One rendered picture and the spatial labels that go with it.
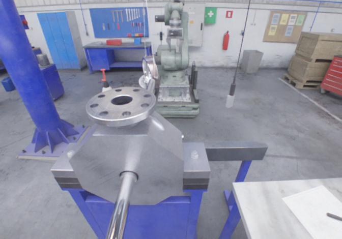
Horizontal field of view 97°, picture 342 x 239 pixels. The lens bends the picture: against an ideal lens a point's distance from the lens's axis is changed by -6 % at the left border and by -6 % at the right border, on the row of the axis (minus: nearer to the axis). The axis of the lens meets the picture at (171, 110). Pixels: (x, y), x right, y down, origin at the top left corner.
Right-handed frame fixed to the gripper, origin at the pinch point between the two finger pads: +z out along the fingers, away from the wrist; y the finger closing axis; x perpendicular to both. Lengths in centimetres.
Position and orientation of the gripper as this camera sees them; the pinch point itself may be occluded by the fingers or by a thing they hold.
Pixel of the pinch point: (174, 49)
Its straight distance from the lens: 257.9
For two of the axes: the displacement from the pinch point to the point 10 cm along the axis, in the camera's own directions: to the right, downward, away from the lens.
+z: 0.0, 8.5, 5.3
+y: -10.0, 0.0, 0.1
